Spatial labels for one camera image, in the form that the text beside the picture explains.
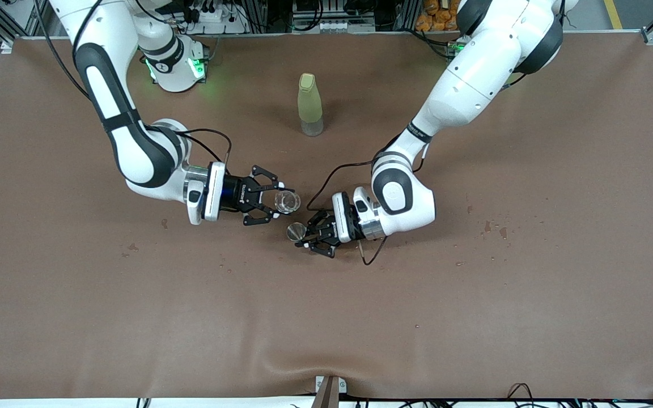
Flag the clear glass measuring cup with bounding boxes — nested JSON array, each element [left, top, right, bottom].
[[274, 190, 302, 215]]

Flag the brown table mat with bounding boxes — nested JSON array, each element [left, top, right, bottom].
[[0, 31, 653, 400]]

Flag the yellow-green frosted bottle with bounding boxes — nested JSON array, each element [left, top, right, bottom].
[[297, 73, 325, 137]]

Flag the brown slanted bar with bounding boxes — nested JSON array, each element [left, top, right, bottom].
[[311, 377, 340, 408]]

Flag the grey control box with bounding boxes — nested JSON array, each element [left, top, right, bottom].
[[291, 0, 376, 33]]

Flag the white power strip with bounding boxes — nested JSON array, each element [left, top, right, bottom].
[[188, 0, 248, 35]]

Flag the orange packaged snacks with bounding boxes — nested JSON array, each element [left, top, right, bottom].
[[415, 0, 463, 32]]

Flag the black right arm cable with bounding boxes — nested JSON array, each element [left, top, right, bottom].
[[35, 0, 232, 171]]

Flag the white table edge bracket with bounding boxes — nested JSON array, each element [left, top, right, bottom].
[[315, 375, 347, 395]]

